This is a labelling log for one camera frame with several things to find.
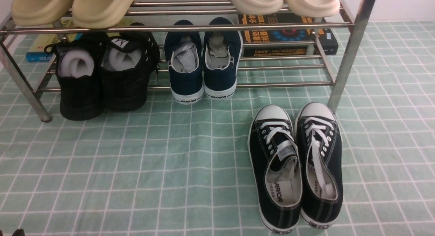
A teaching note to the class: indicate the black canvas sneaker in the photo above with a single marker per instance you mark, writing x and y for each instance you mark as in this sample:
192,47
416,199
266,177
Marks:
319,142
276,167

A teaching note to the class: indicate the silver metal shoe rack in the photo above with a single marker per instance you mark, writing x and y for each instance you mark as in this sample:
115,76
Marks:
337,82

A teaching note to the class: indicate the black mesh shoe right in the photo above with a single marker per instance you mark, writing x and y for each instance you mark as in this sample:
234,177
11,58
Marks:
125,67

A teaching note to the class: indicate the black mesh shoe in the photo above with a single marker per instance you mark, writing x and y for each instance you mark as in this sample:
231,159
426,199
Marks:
125,67
79,79

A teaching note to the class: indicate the black mesh shoe left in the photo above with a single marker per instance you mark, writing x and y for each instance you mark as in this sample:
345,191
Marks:
79,79

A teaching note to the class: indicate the navy canvas sneaker right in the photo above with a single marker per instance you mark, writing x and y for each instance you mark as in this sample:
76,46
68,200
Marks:
221,55

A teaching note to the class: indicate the navy canvas sneaker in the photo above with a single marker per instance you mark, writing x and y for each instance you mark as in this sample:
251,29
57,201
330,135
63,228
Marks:
183,54
221,55

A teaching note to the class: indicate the green grid floor mat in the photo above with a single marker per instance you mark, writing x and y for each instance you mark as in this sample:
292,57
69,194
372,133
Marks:
183,170

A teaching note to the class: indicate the navy canvas sneaker left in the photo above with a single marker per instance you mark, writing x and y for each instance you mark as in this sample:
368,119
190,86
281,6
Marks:
183,54

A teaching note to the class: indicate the cream slipper inner right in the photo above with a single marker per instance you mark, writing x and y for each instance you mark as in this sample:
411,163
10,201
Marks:
258,7

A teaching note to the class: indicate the cream slipper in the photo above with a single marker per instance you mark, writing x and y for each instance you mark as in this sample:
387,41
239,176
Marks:
314,8
258,7

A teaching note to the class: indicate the black box with print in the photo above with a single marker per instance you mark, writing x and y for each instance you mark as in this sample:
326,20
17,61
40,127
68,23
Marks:
289,35

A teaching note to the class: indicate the cream slipper far right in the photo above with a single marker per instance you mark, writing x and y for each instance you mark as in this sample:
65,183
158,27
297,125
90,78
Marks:
314,8

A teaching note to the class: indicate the tan slipper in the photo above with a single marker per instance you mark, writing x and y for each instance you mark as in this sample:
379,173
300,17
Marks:
39,12
99,14

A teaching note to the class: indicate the blue yellow box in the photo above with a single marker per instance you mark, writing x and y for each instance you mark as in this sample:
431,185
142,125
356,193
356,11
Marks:
36,52

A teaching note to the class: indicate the tan slipper far left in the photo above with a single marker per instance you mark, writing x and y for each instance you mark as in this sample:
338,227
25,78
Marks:
39,12

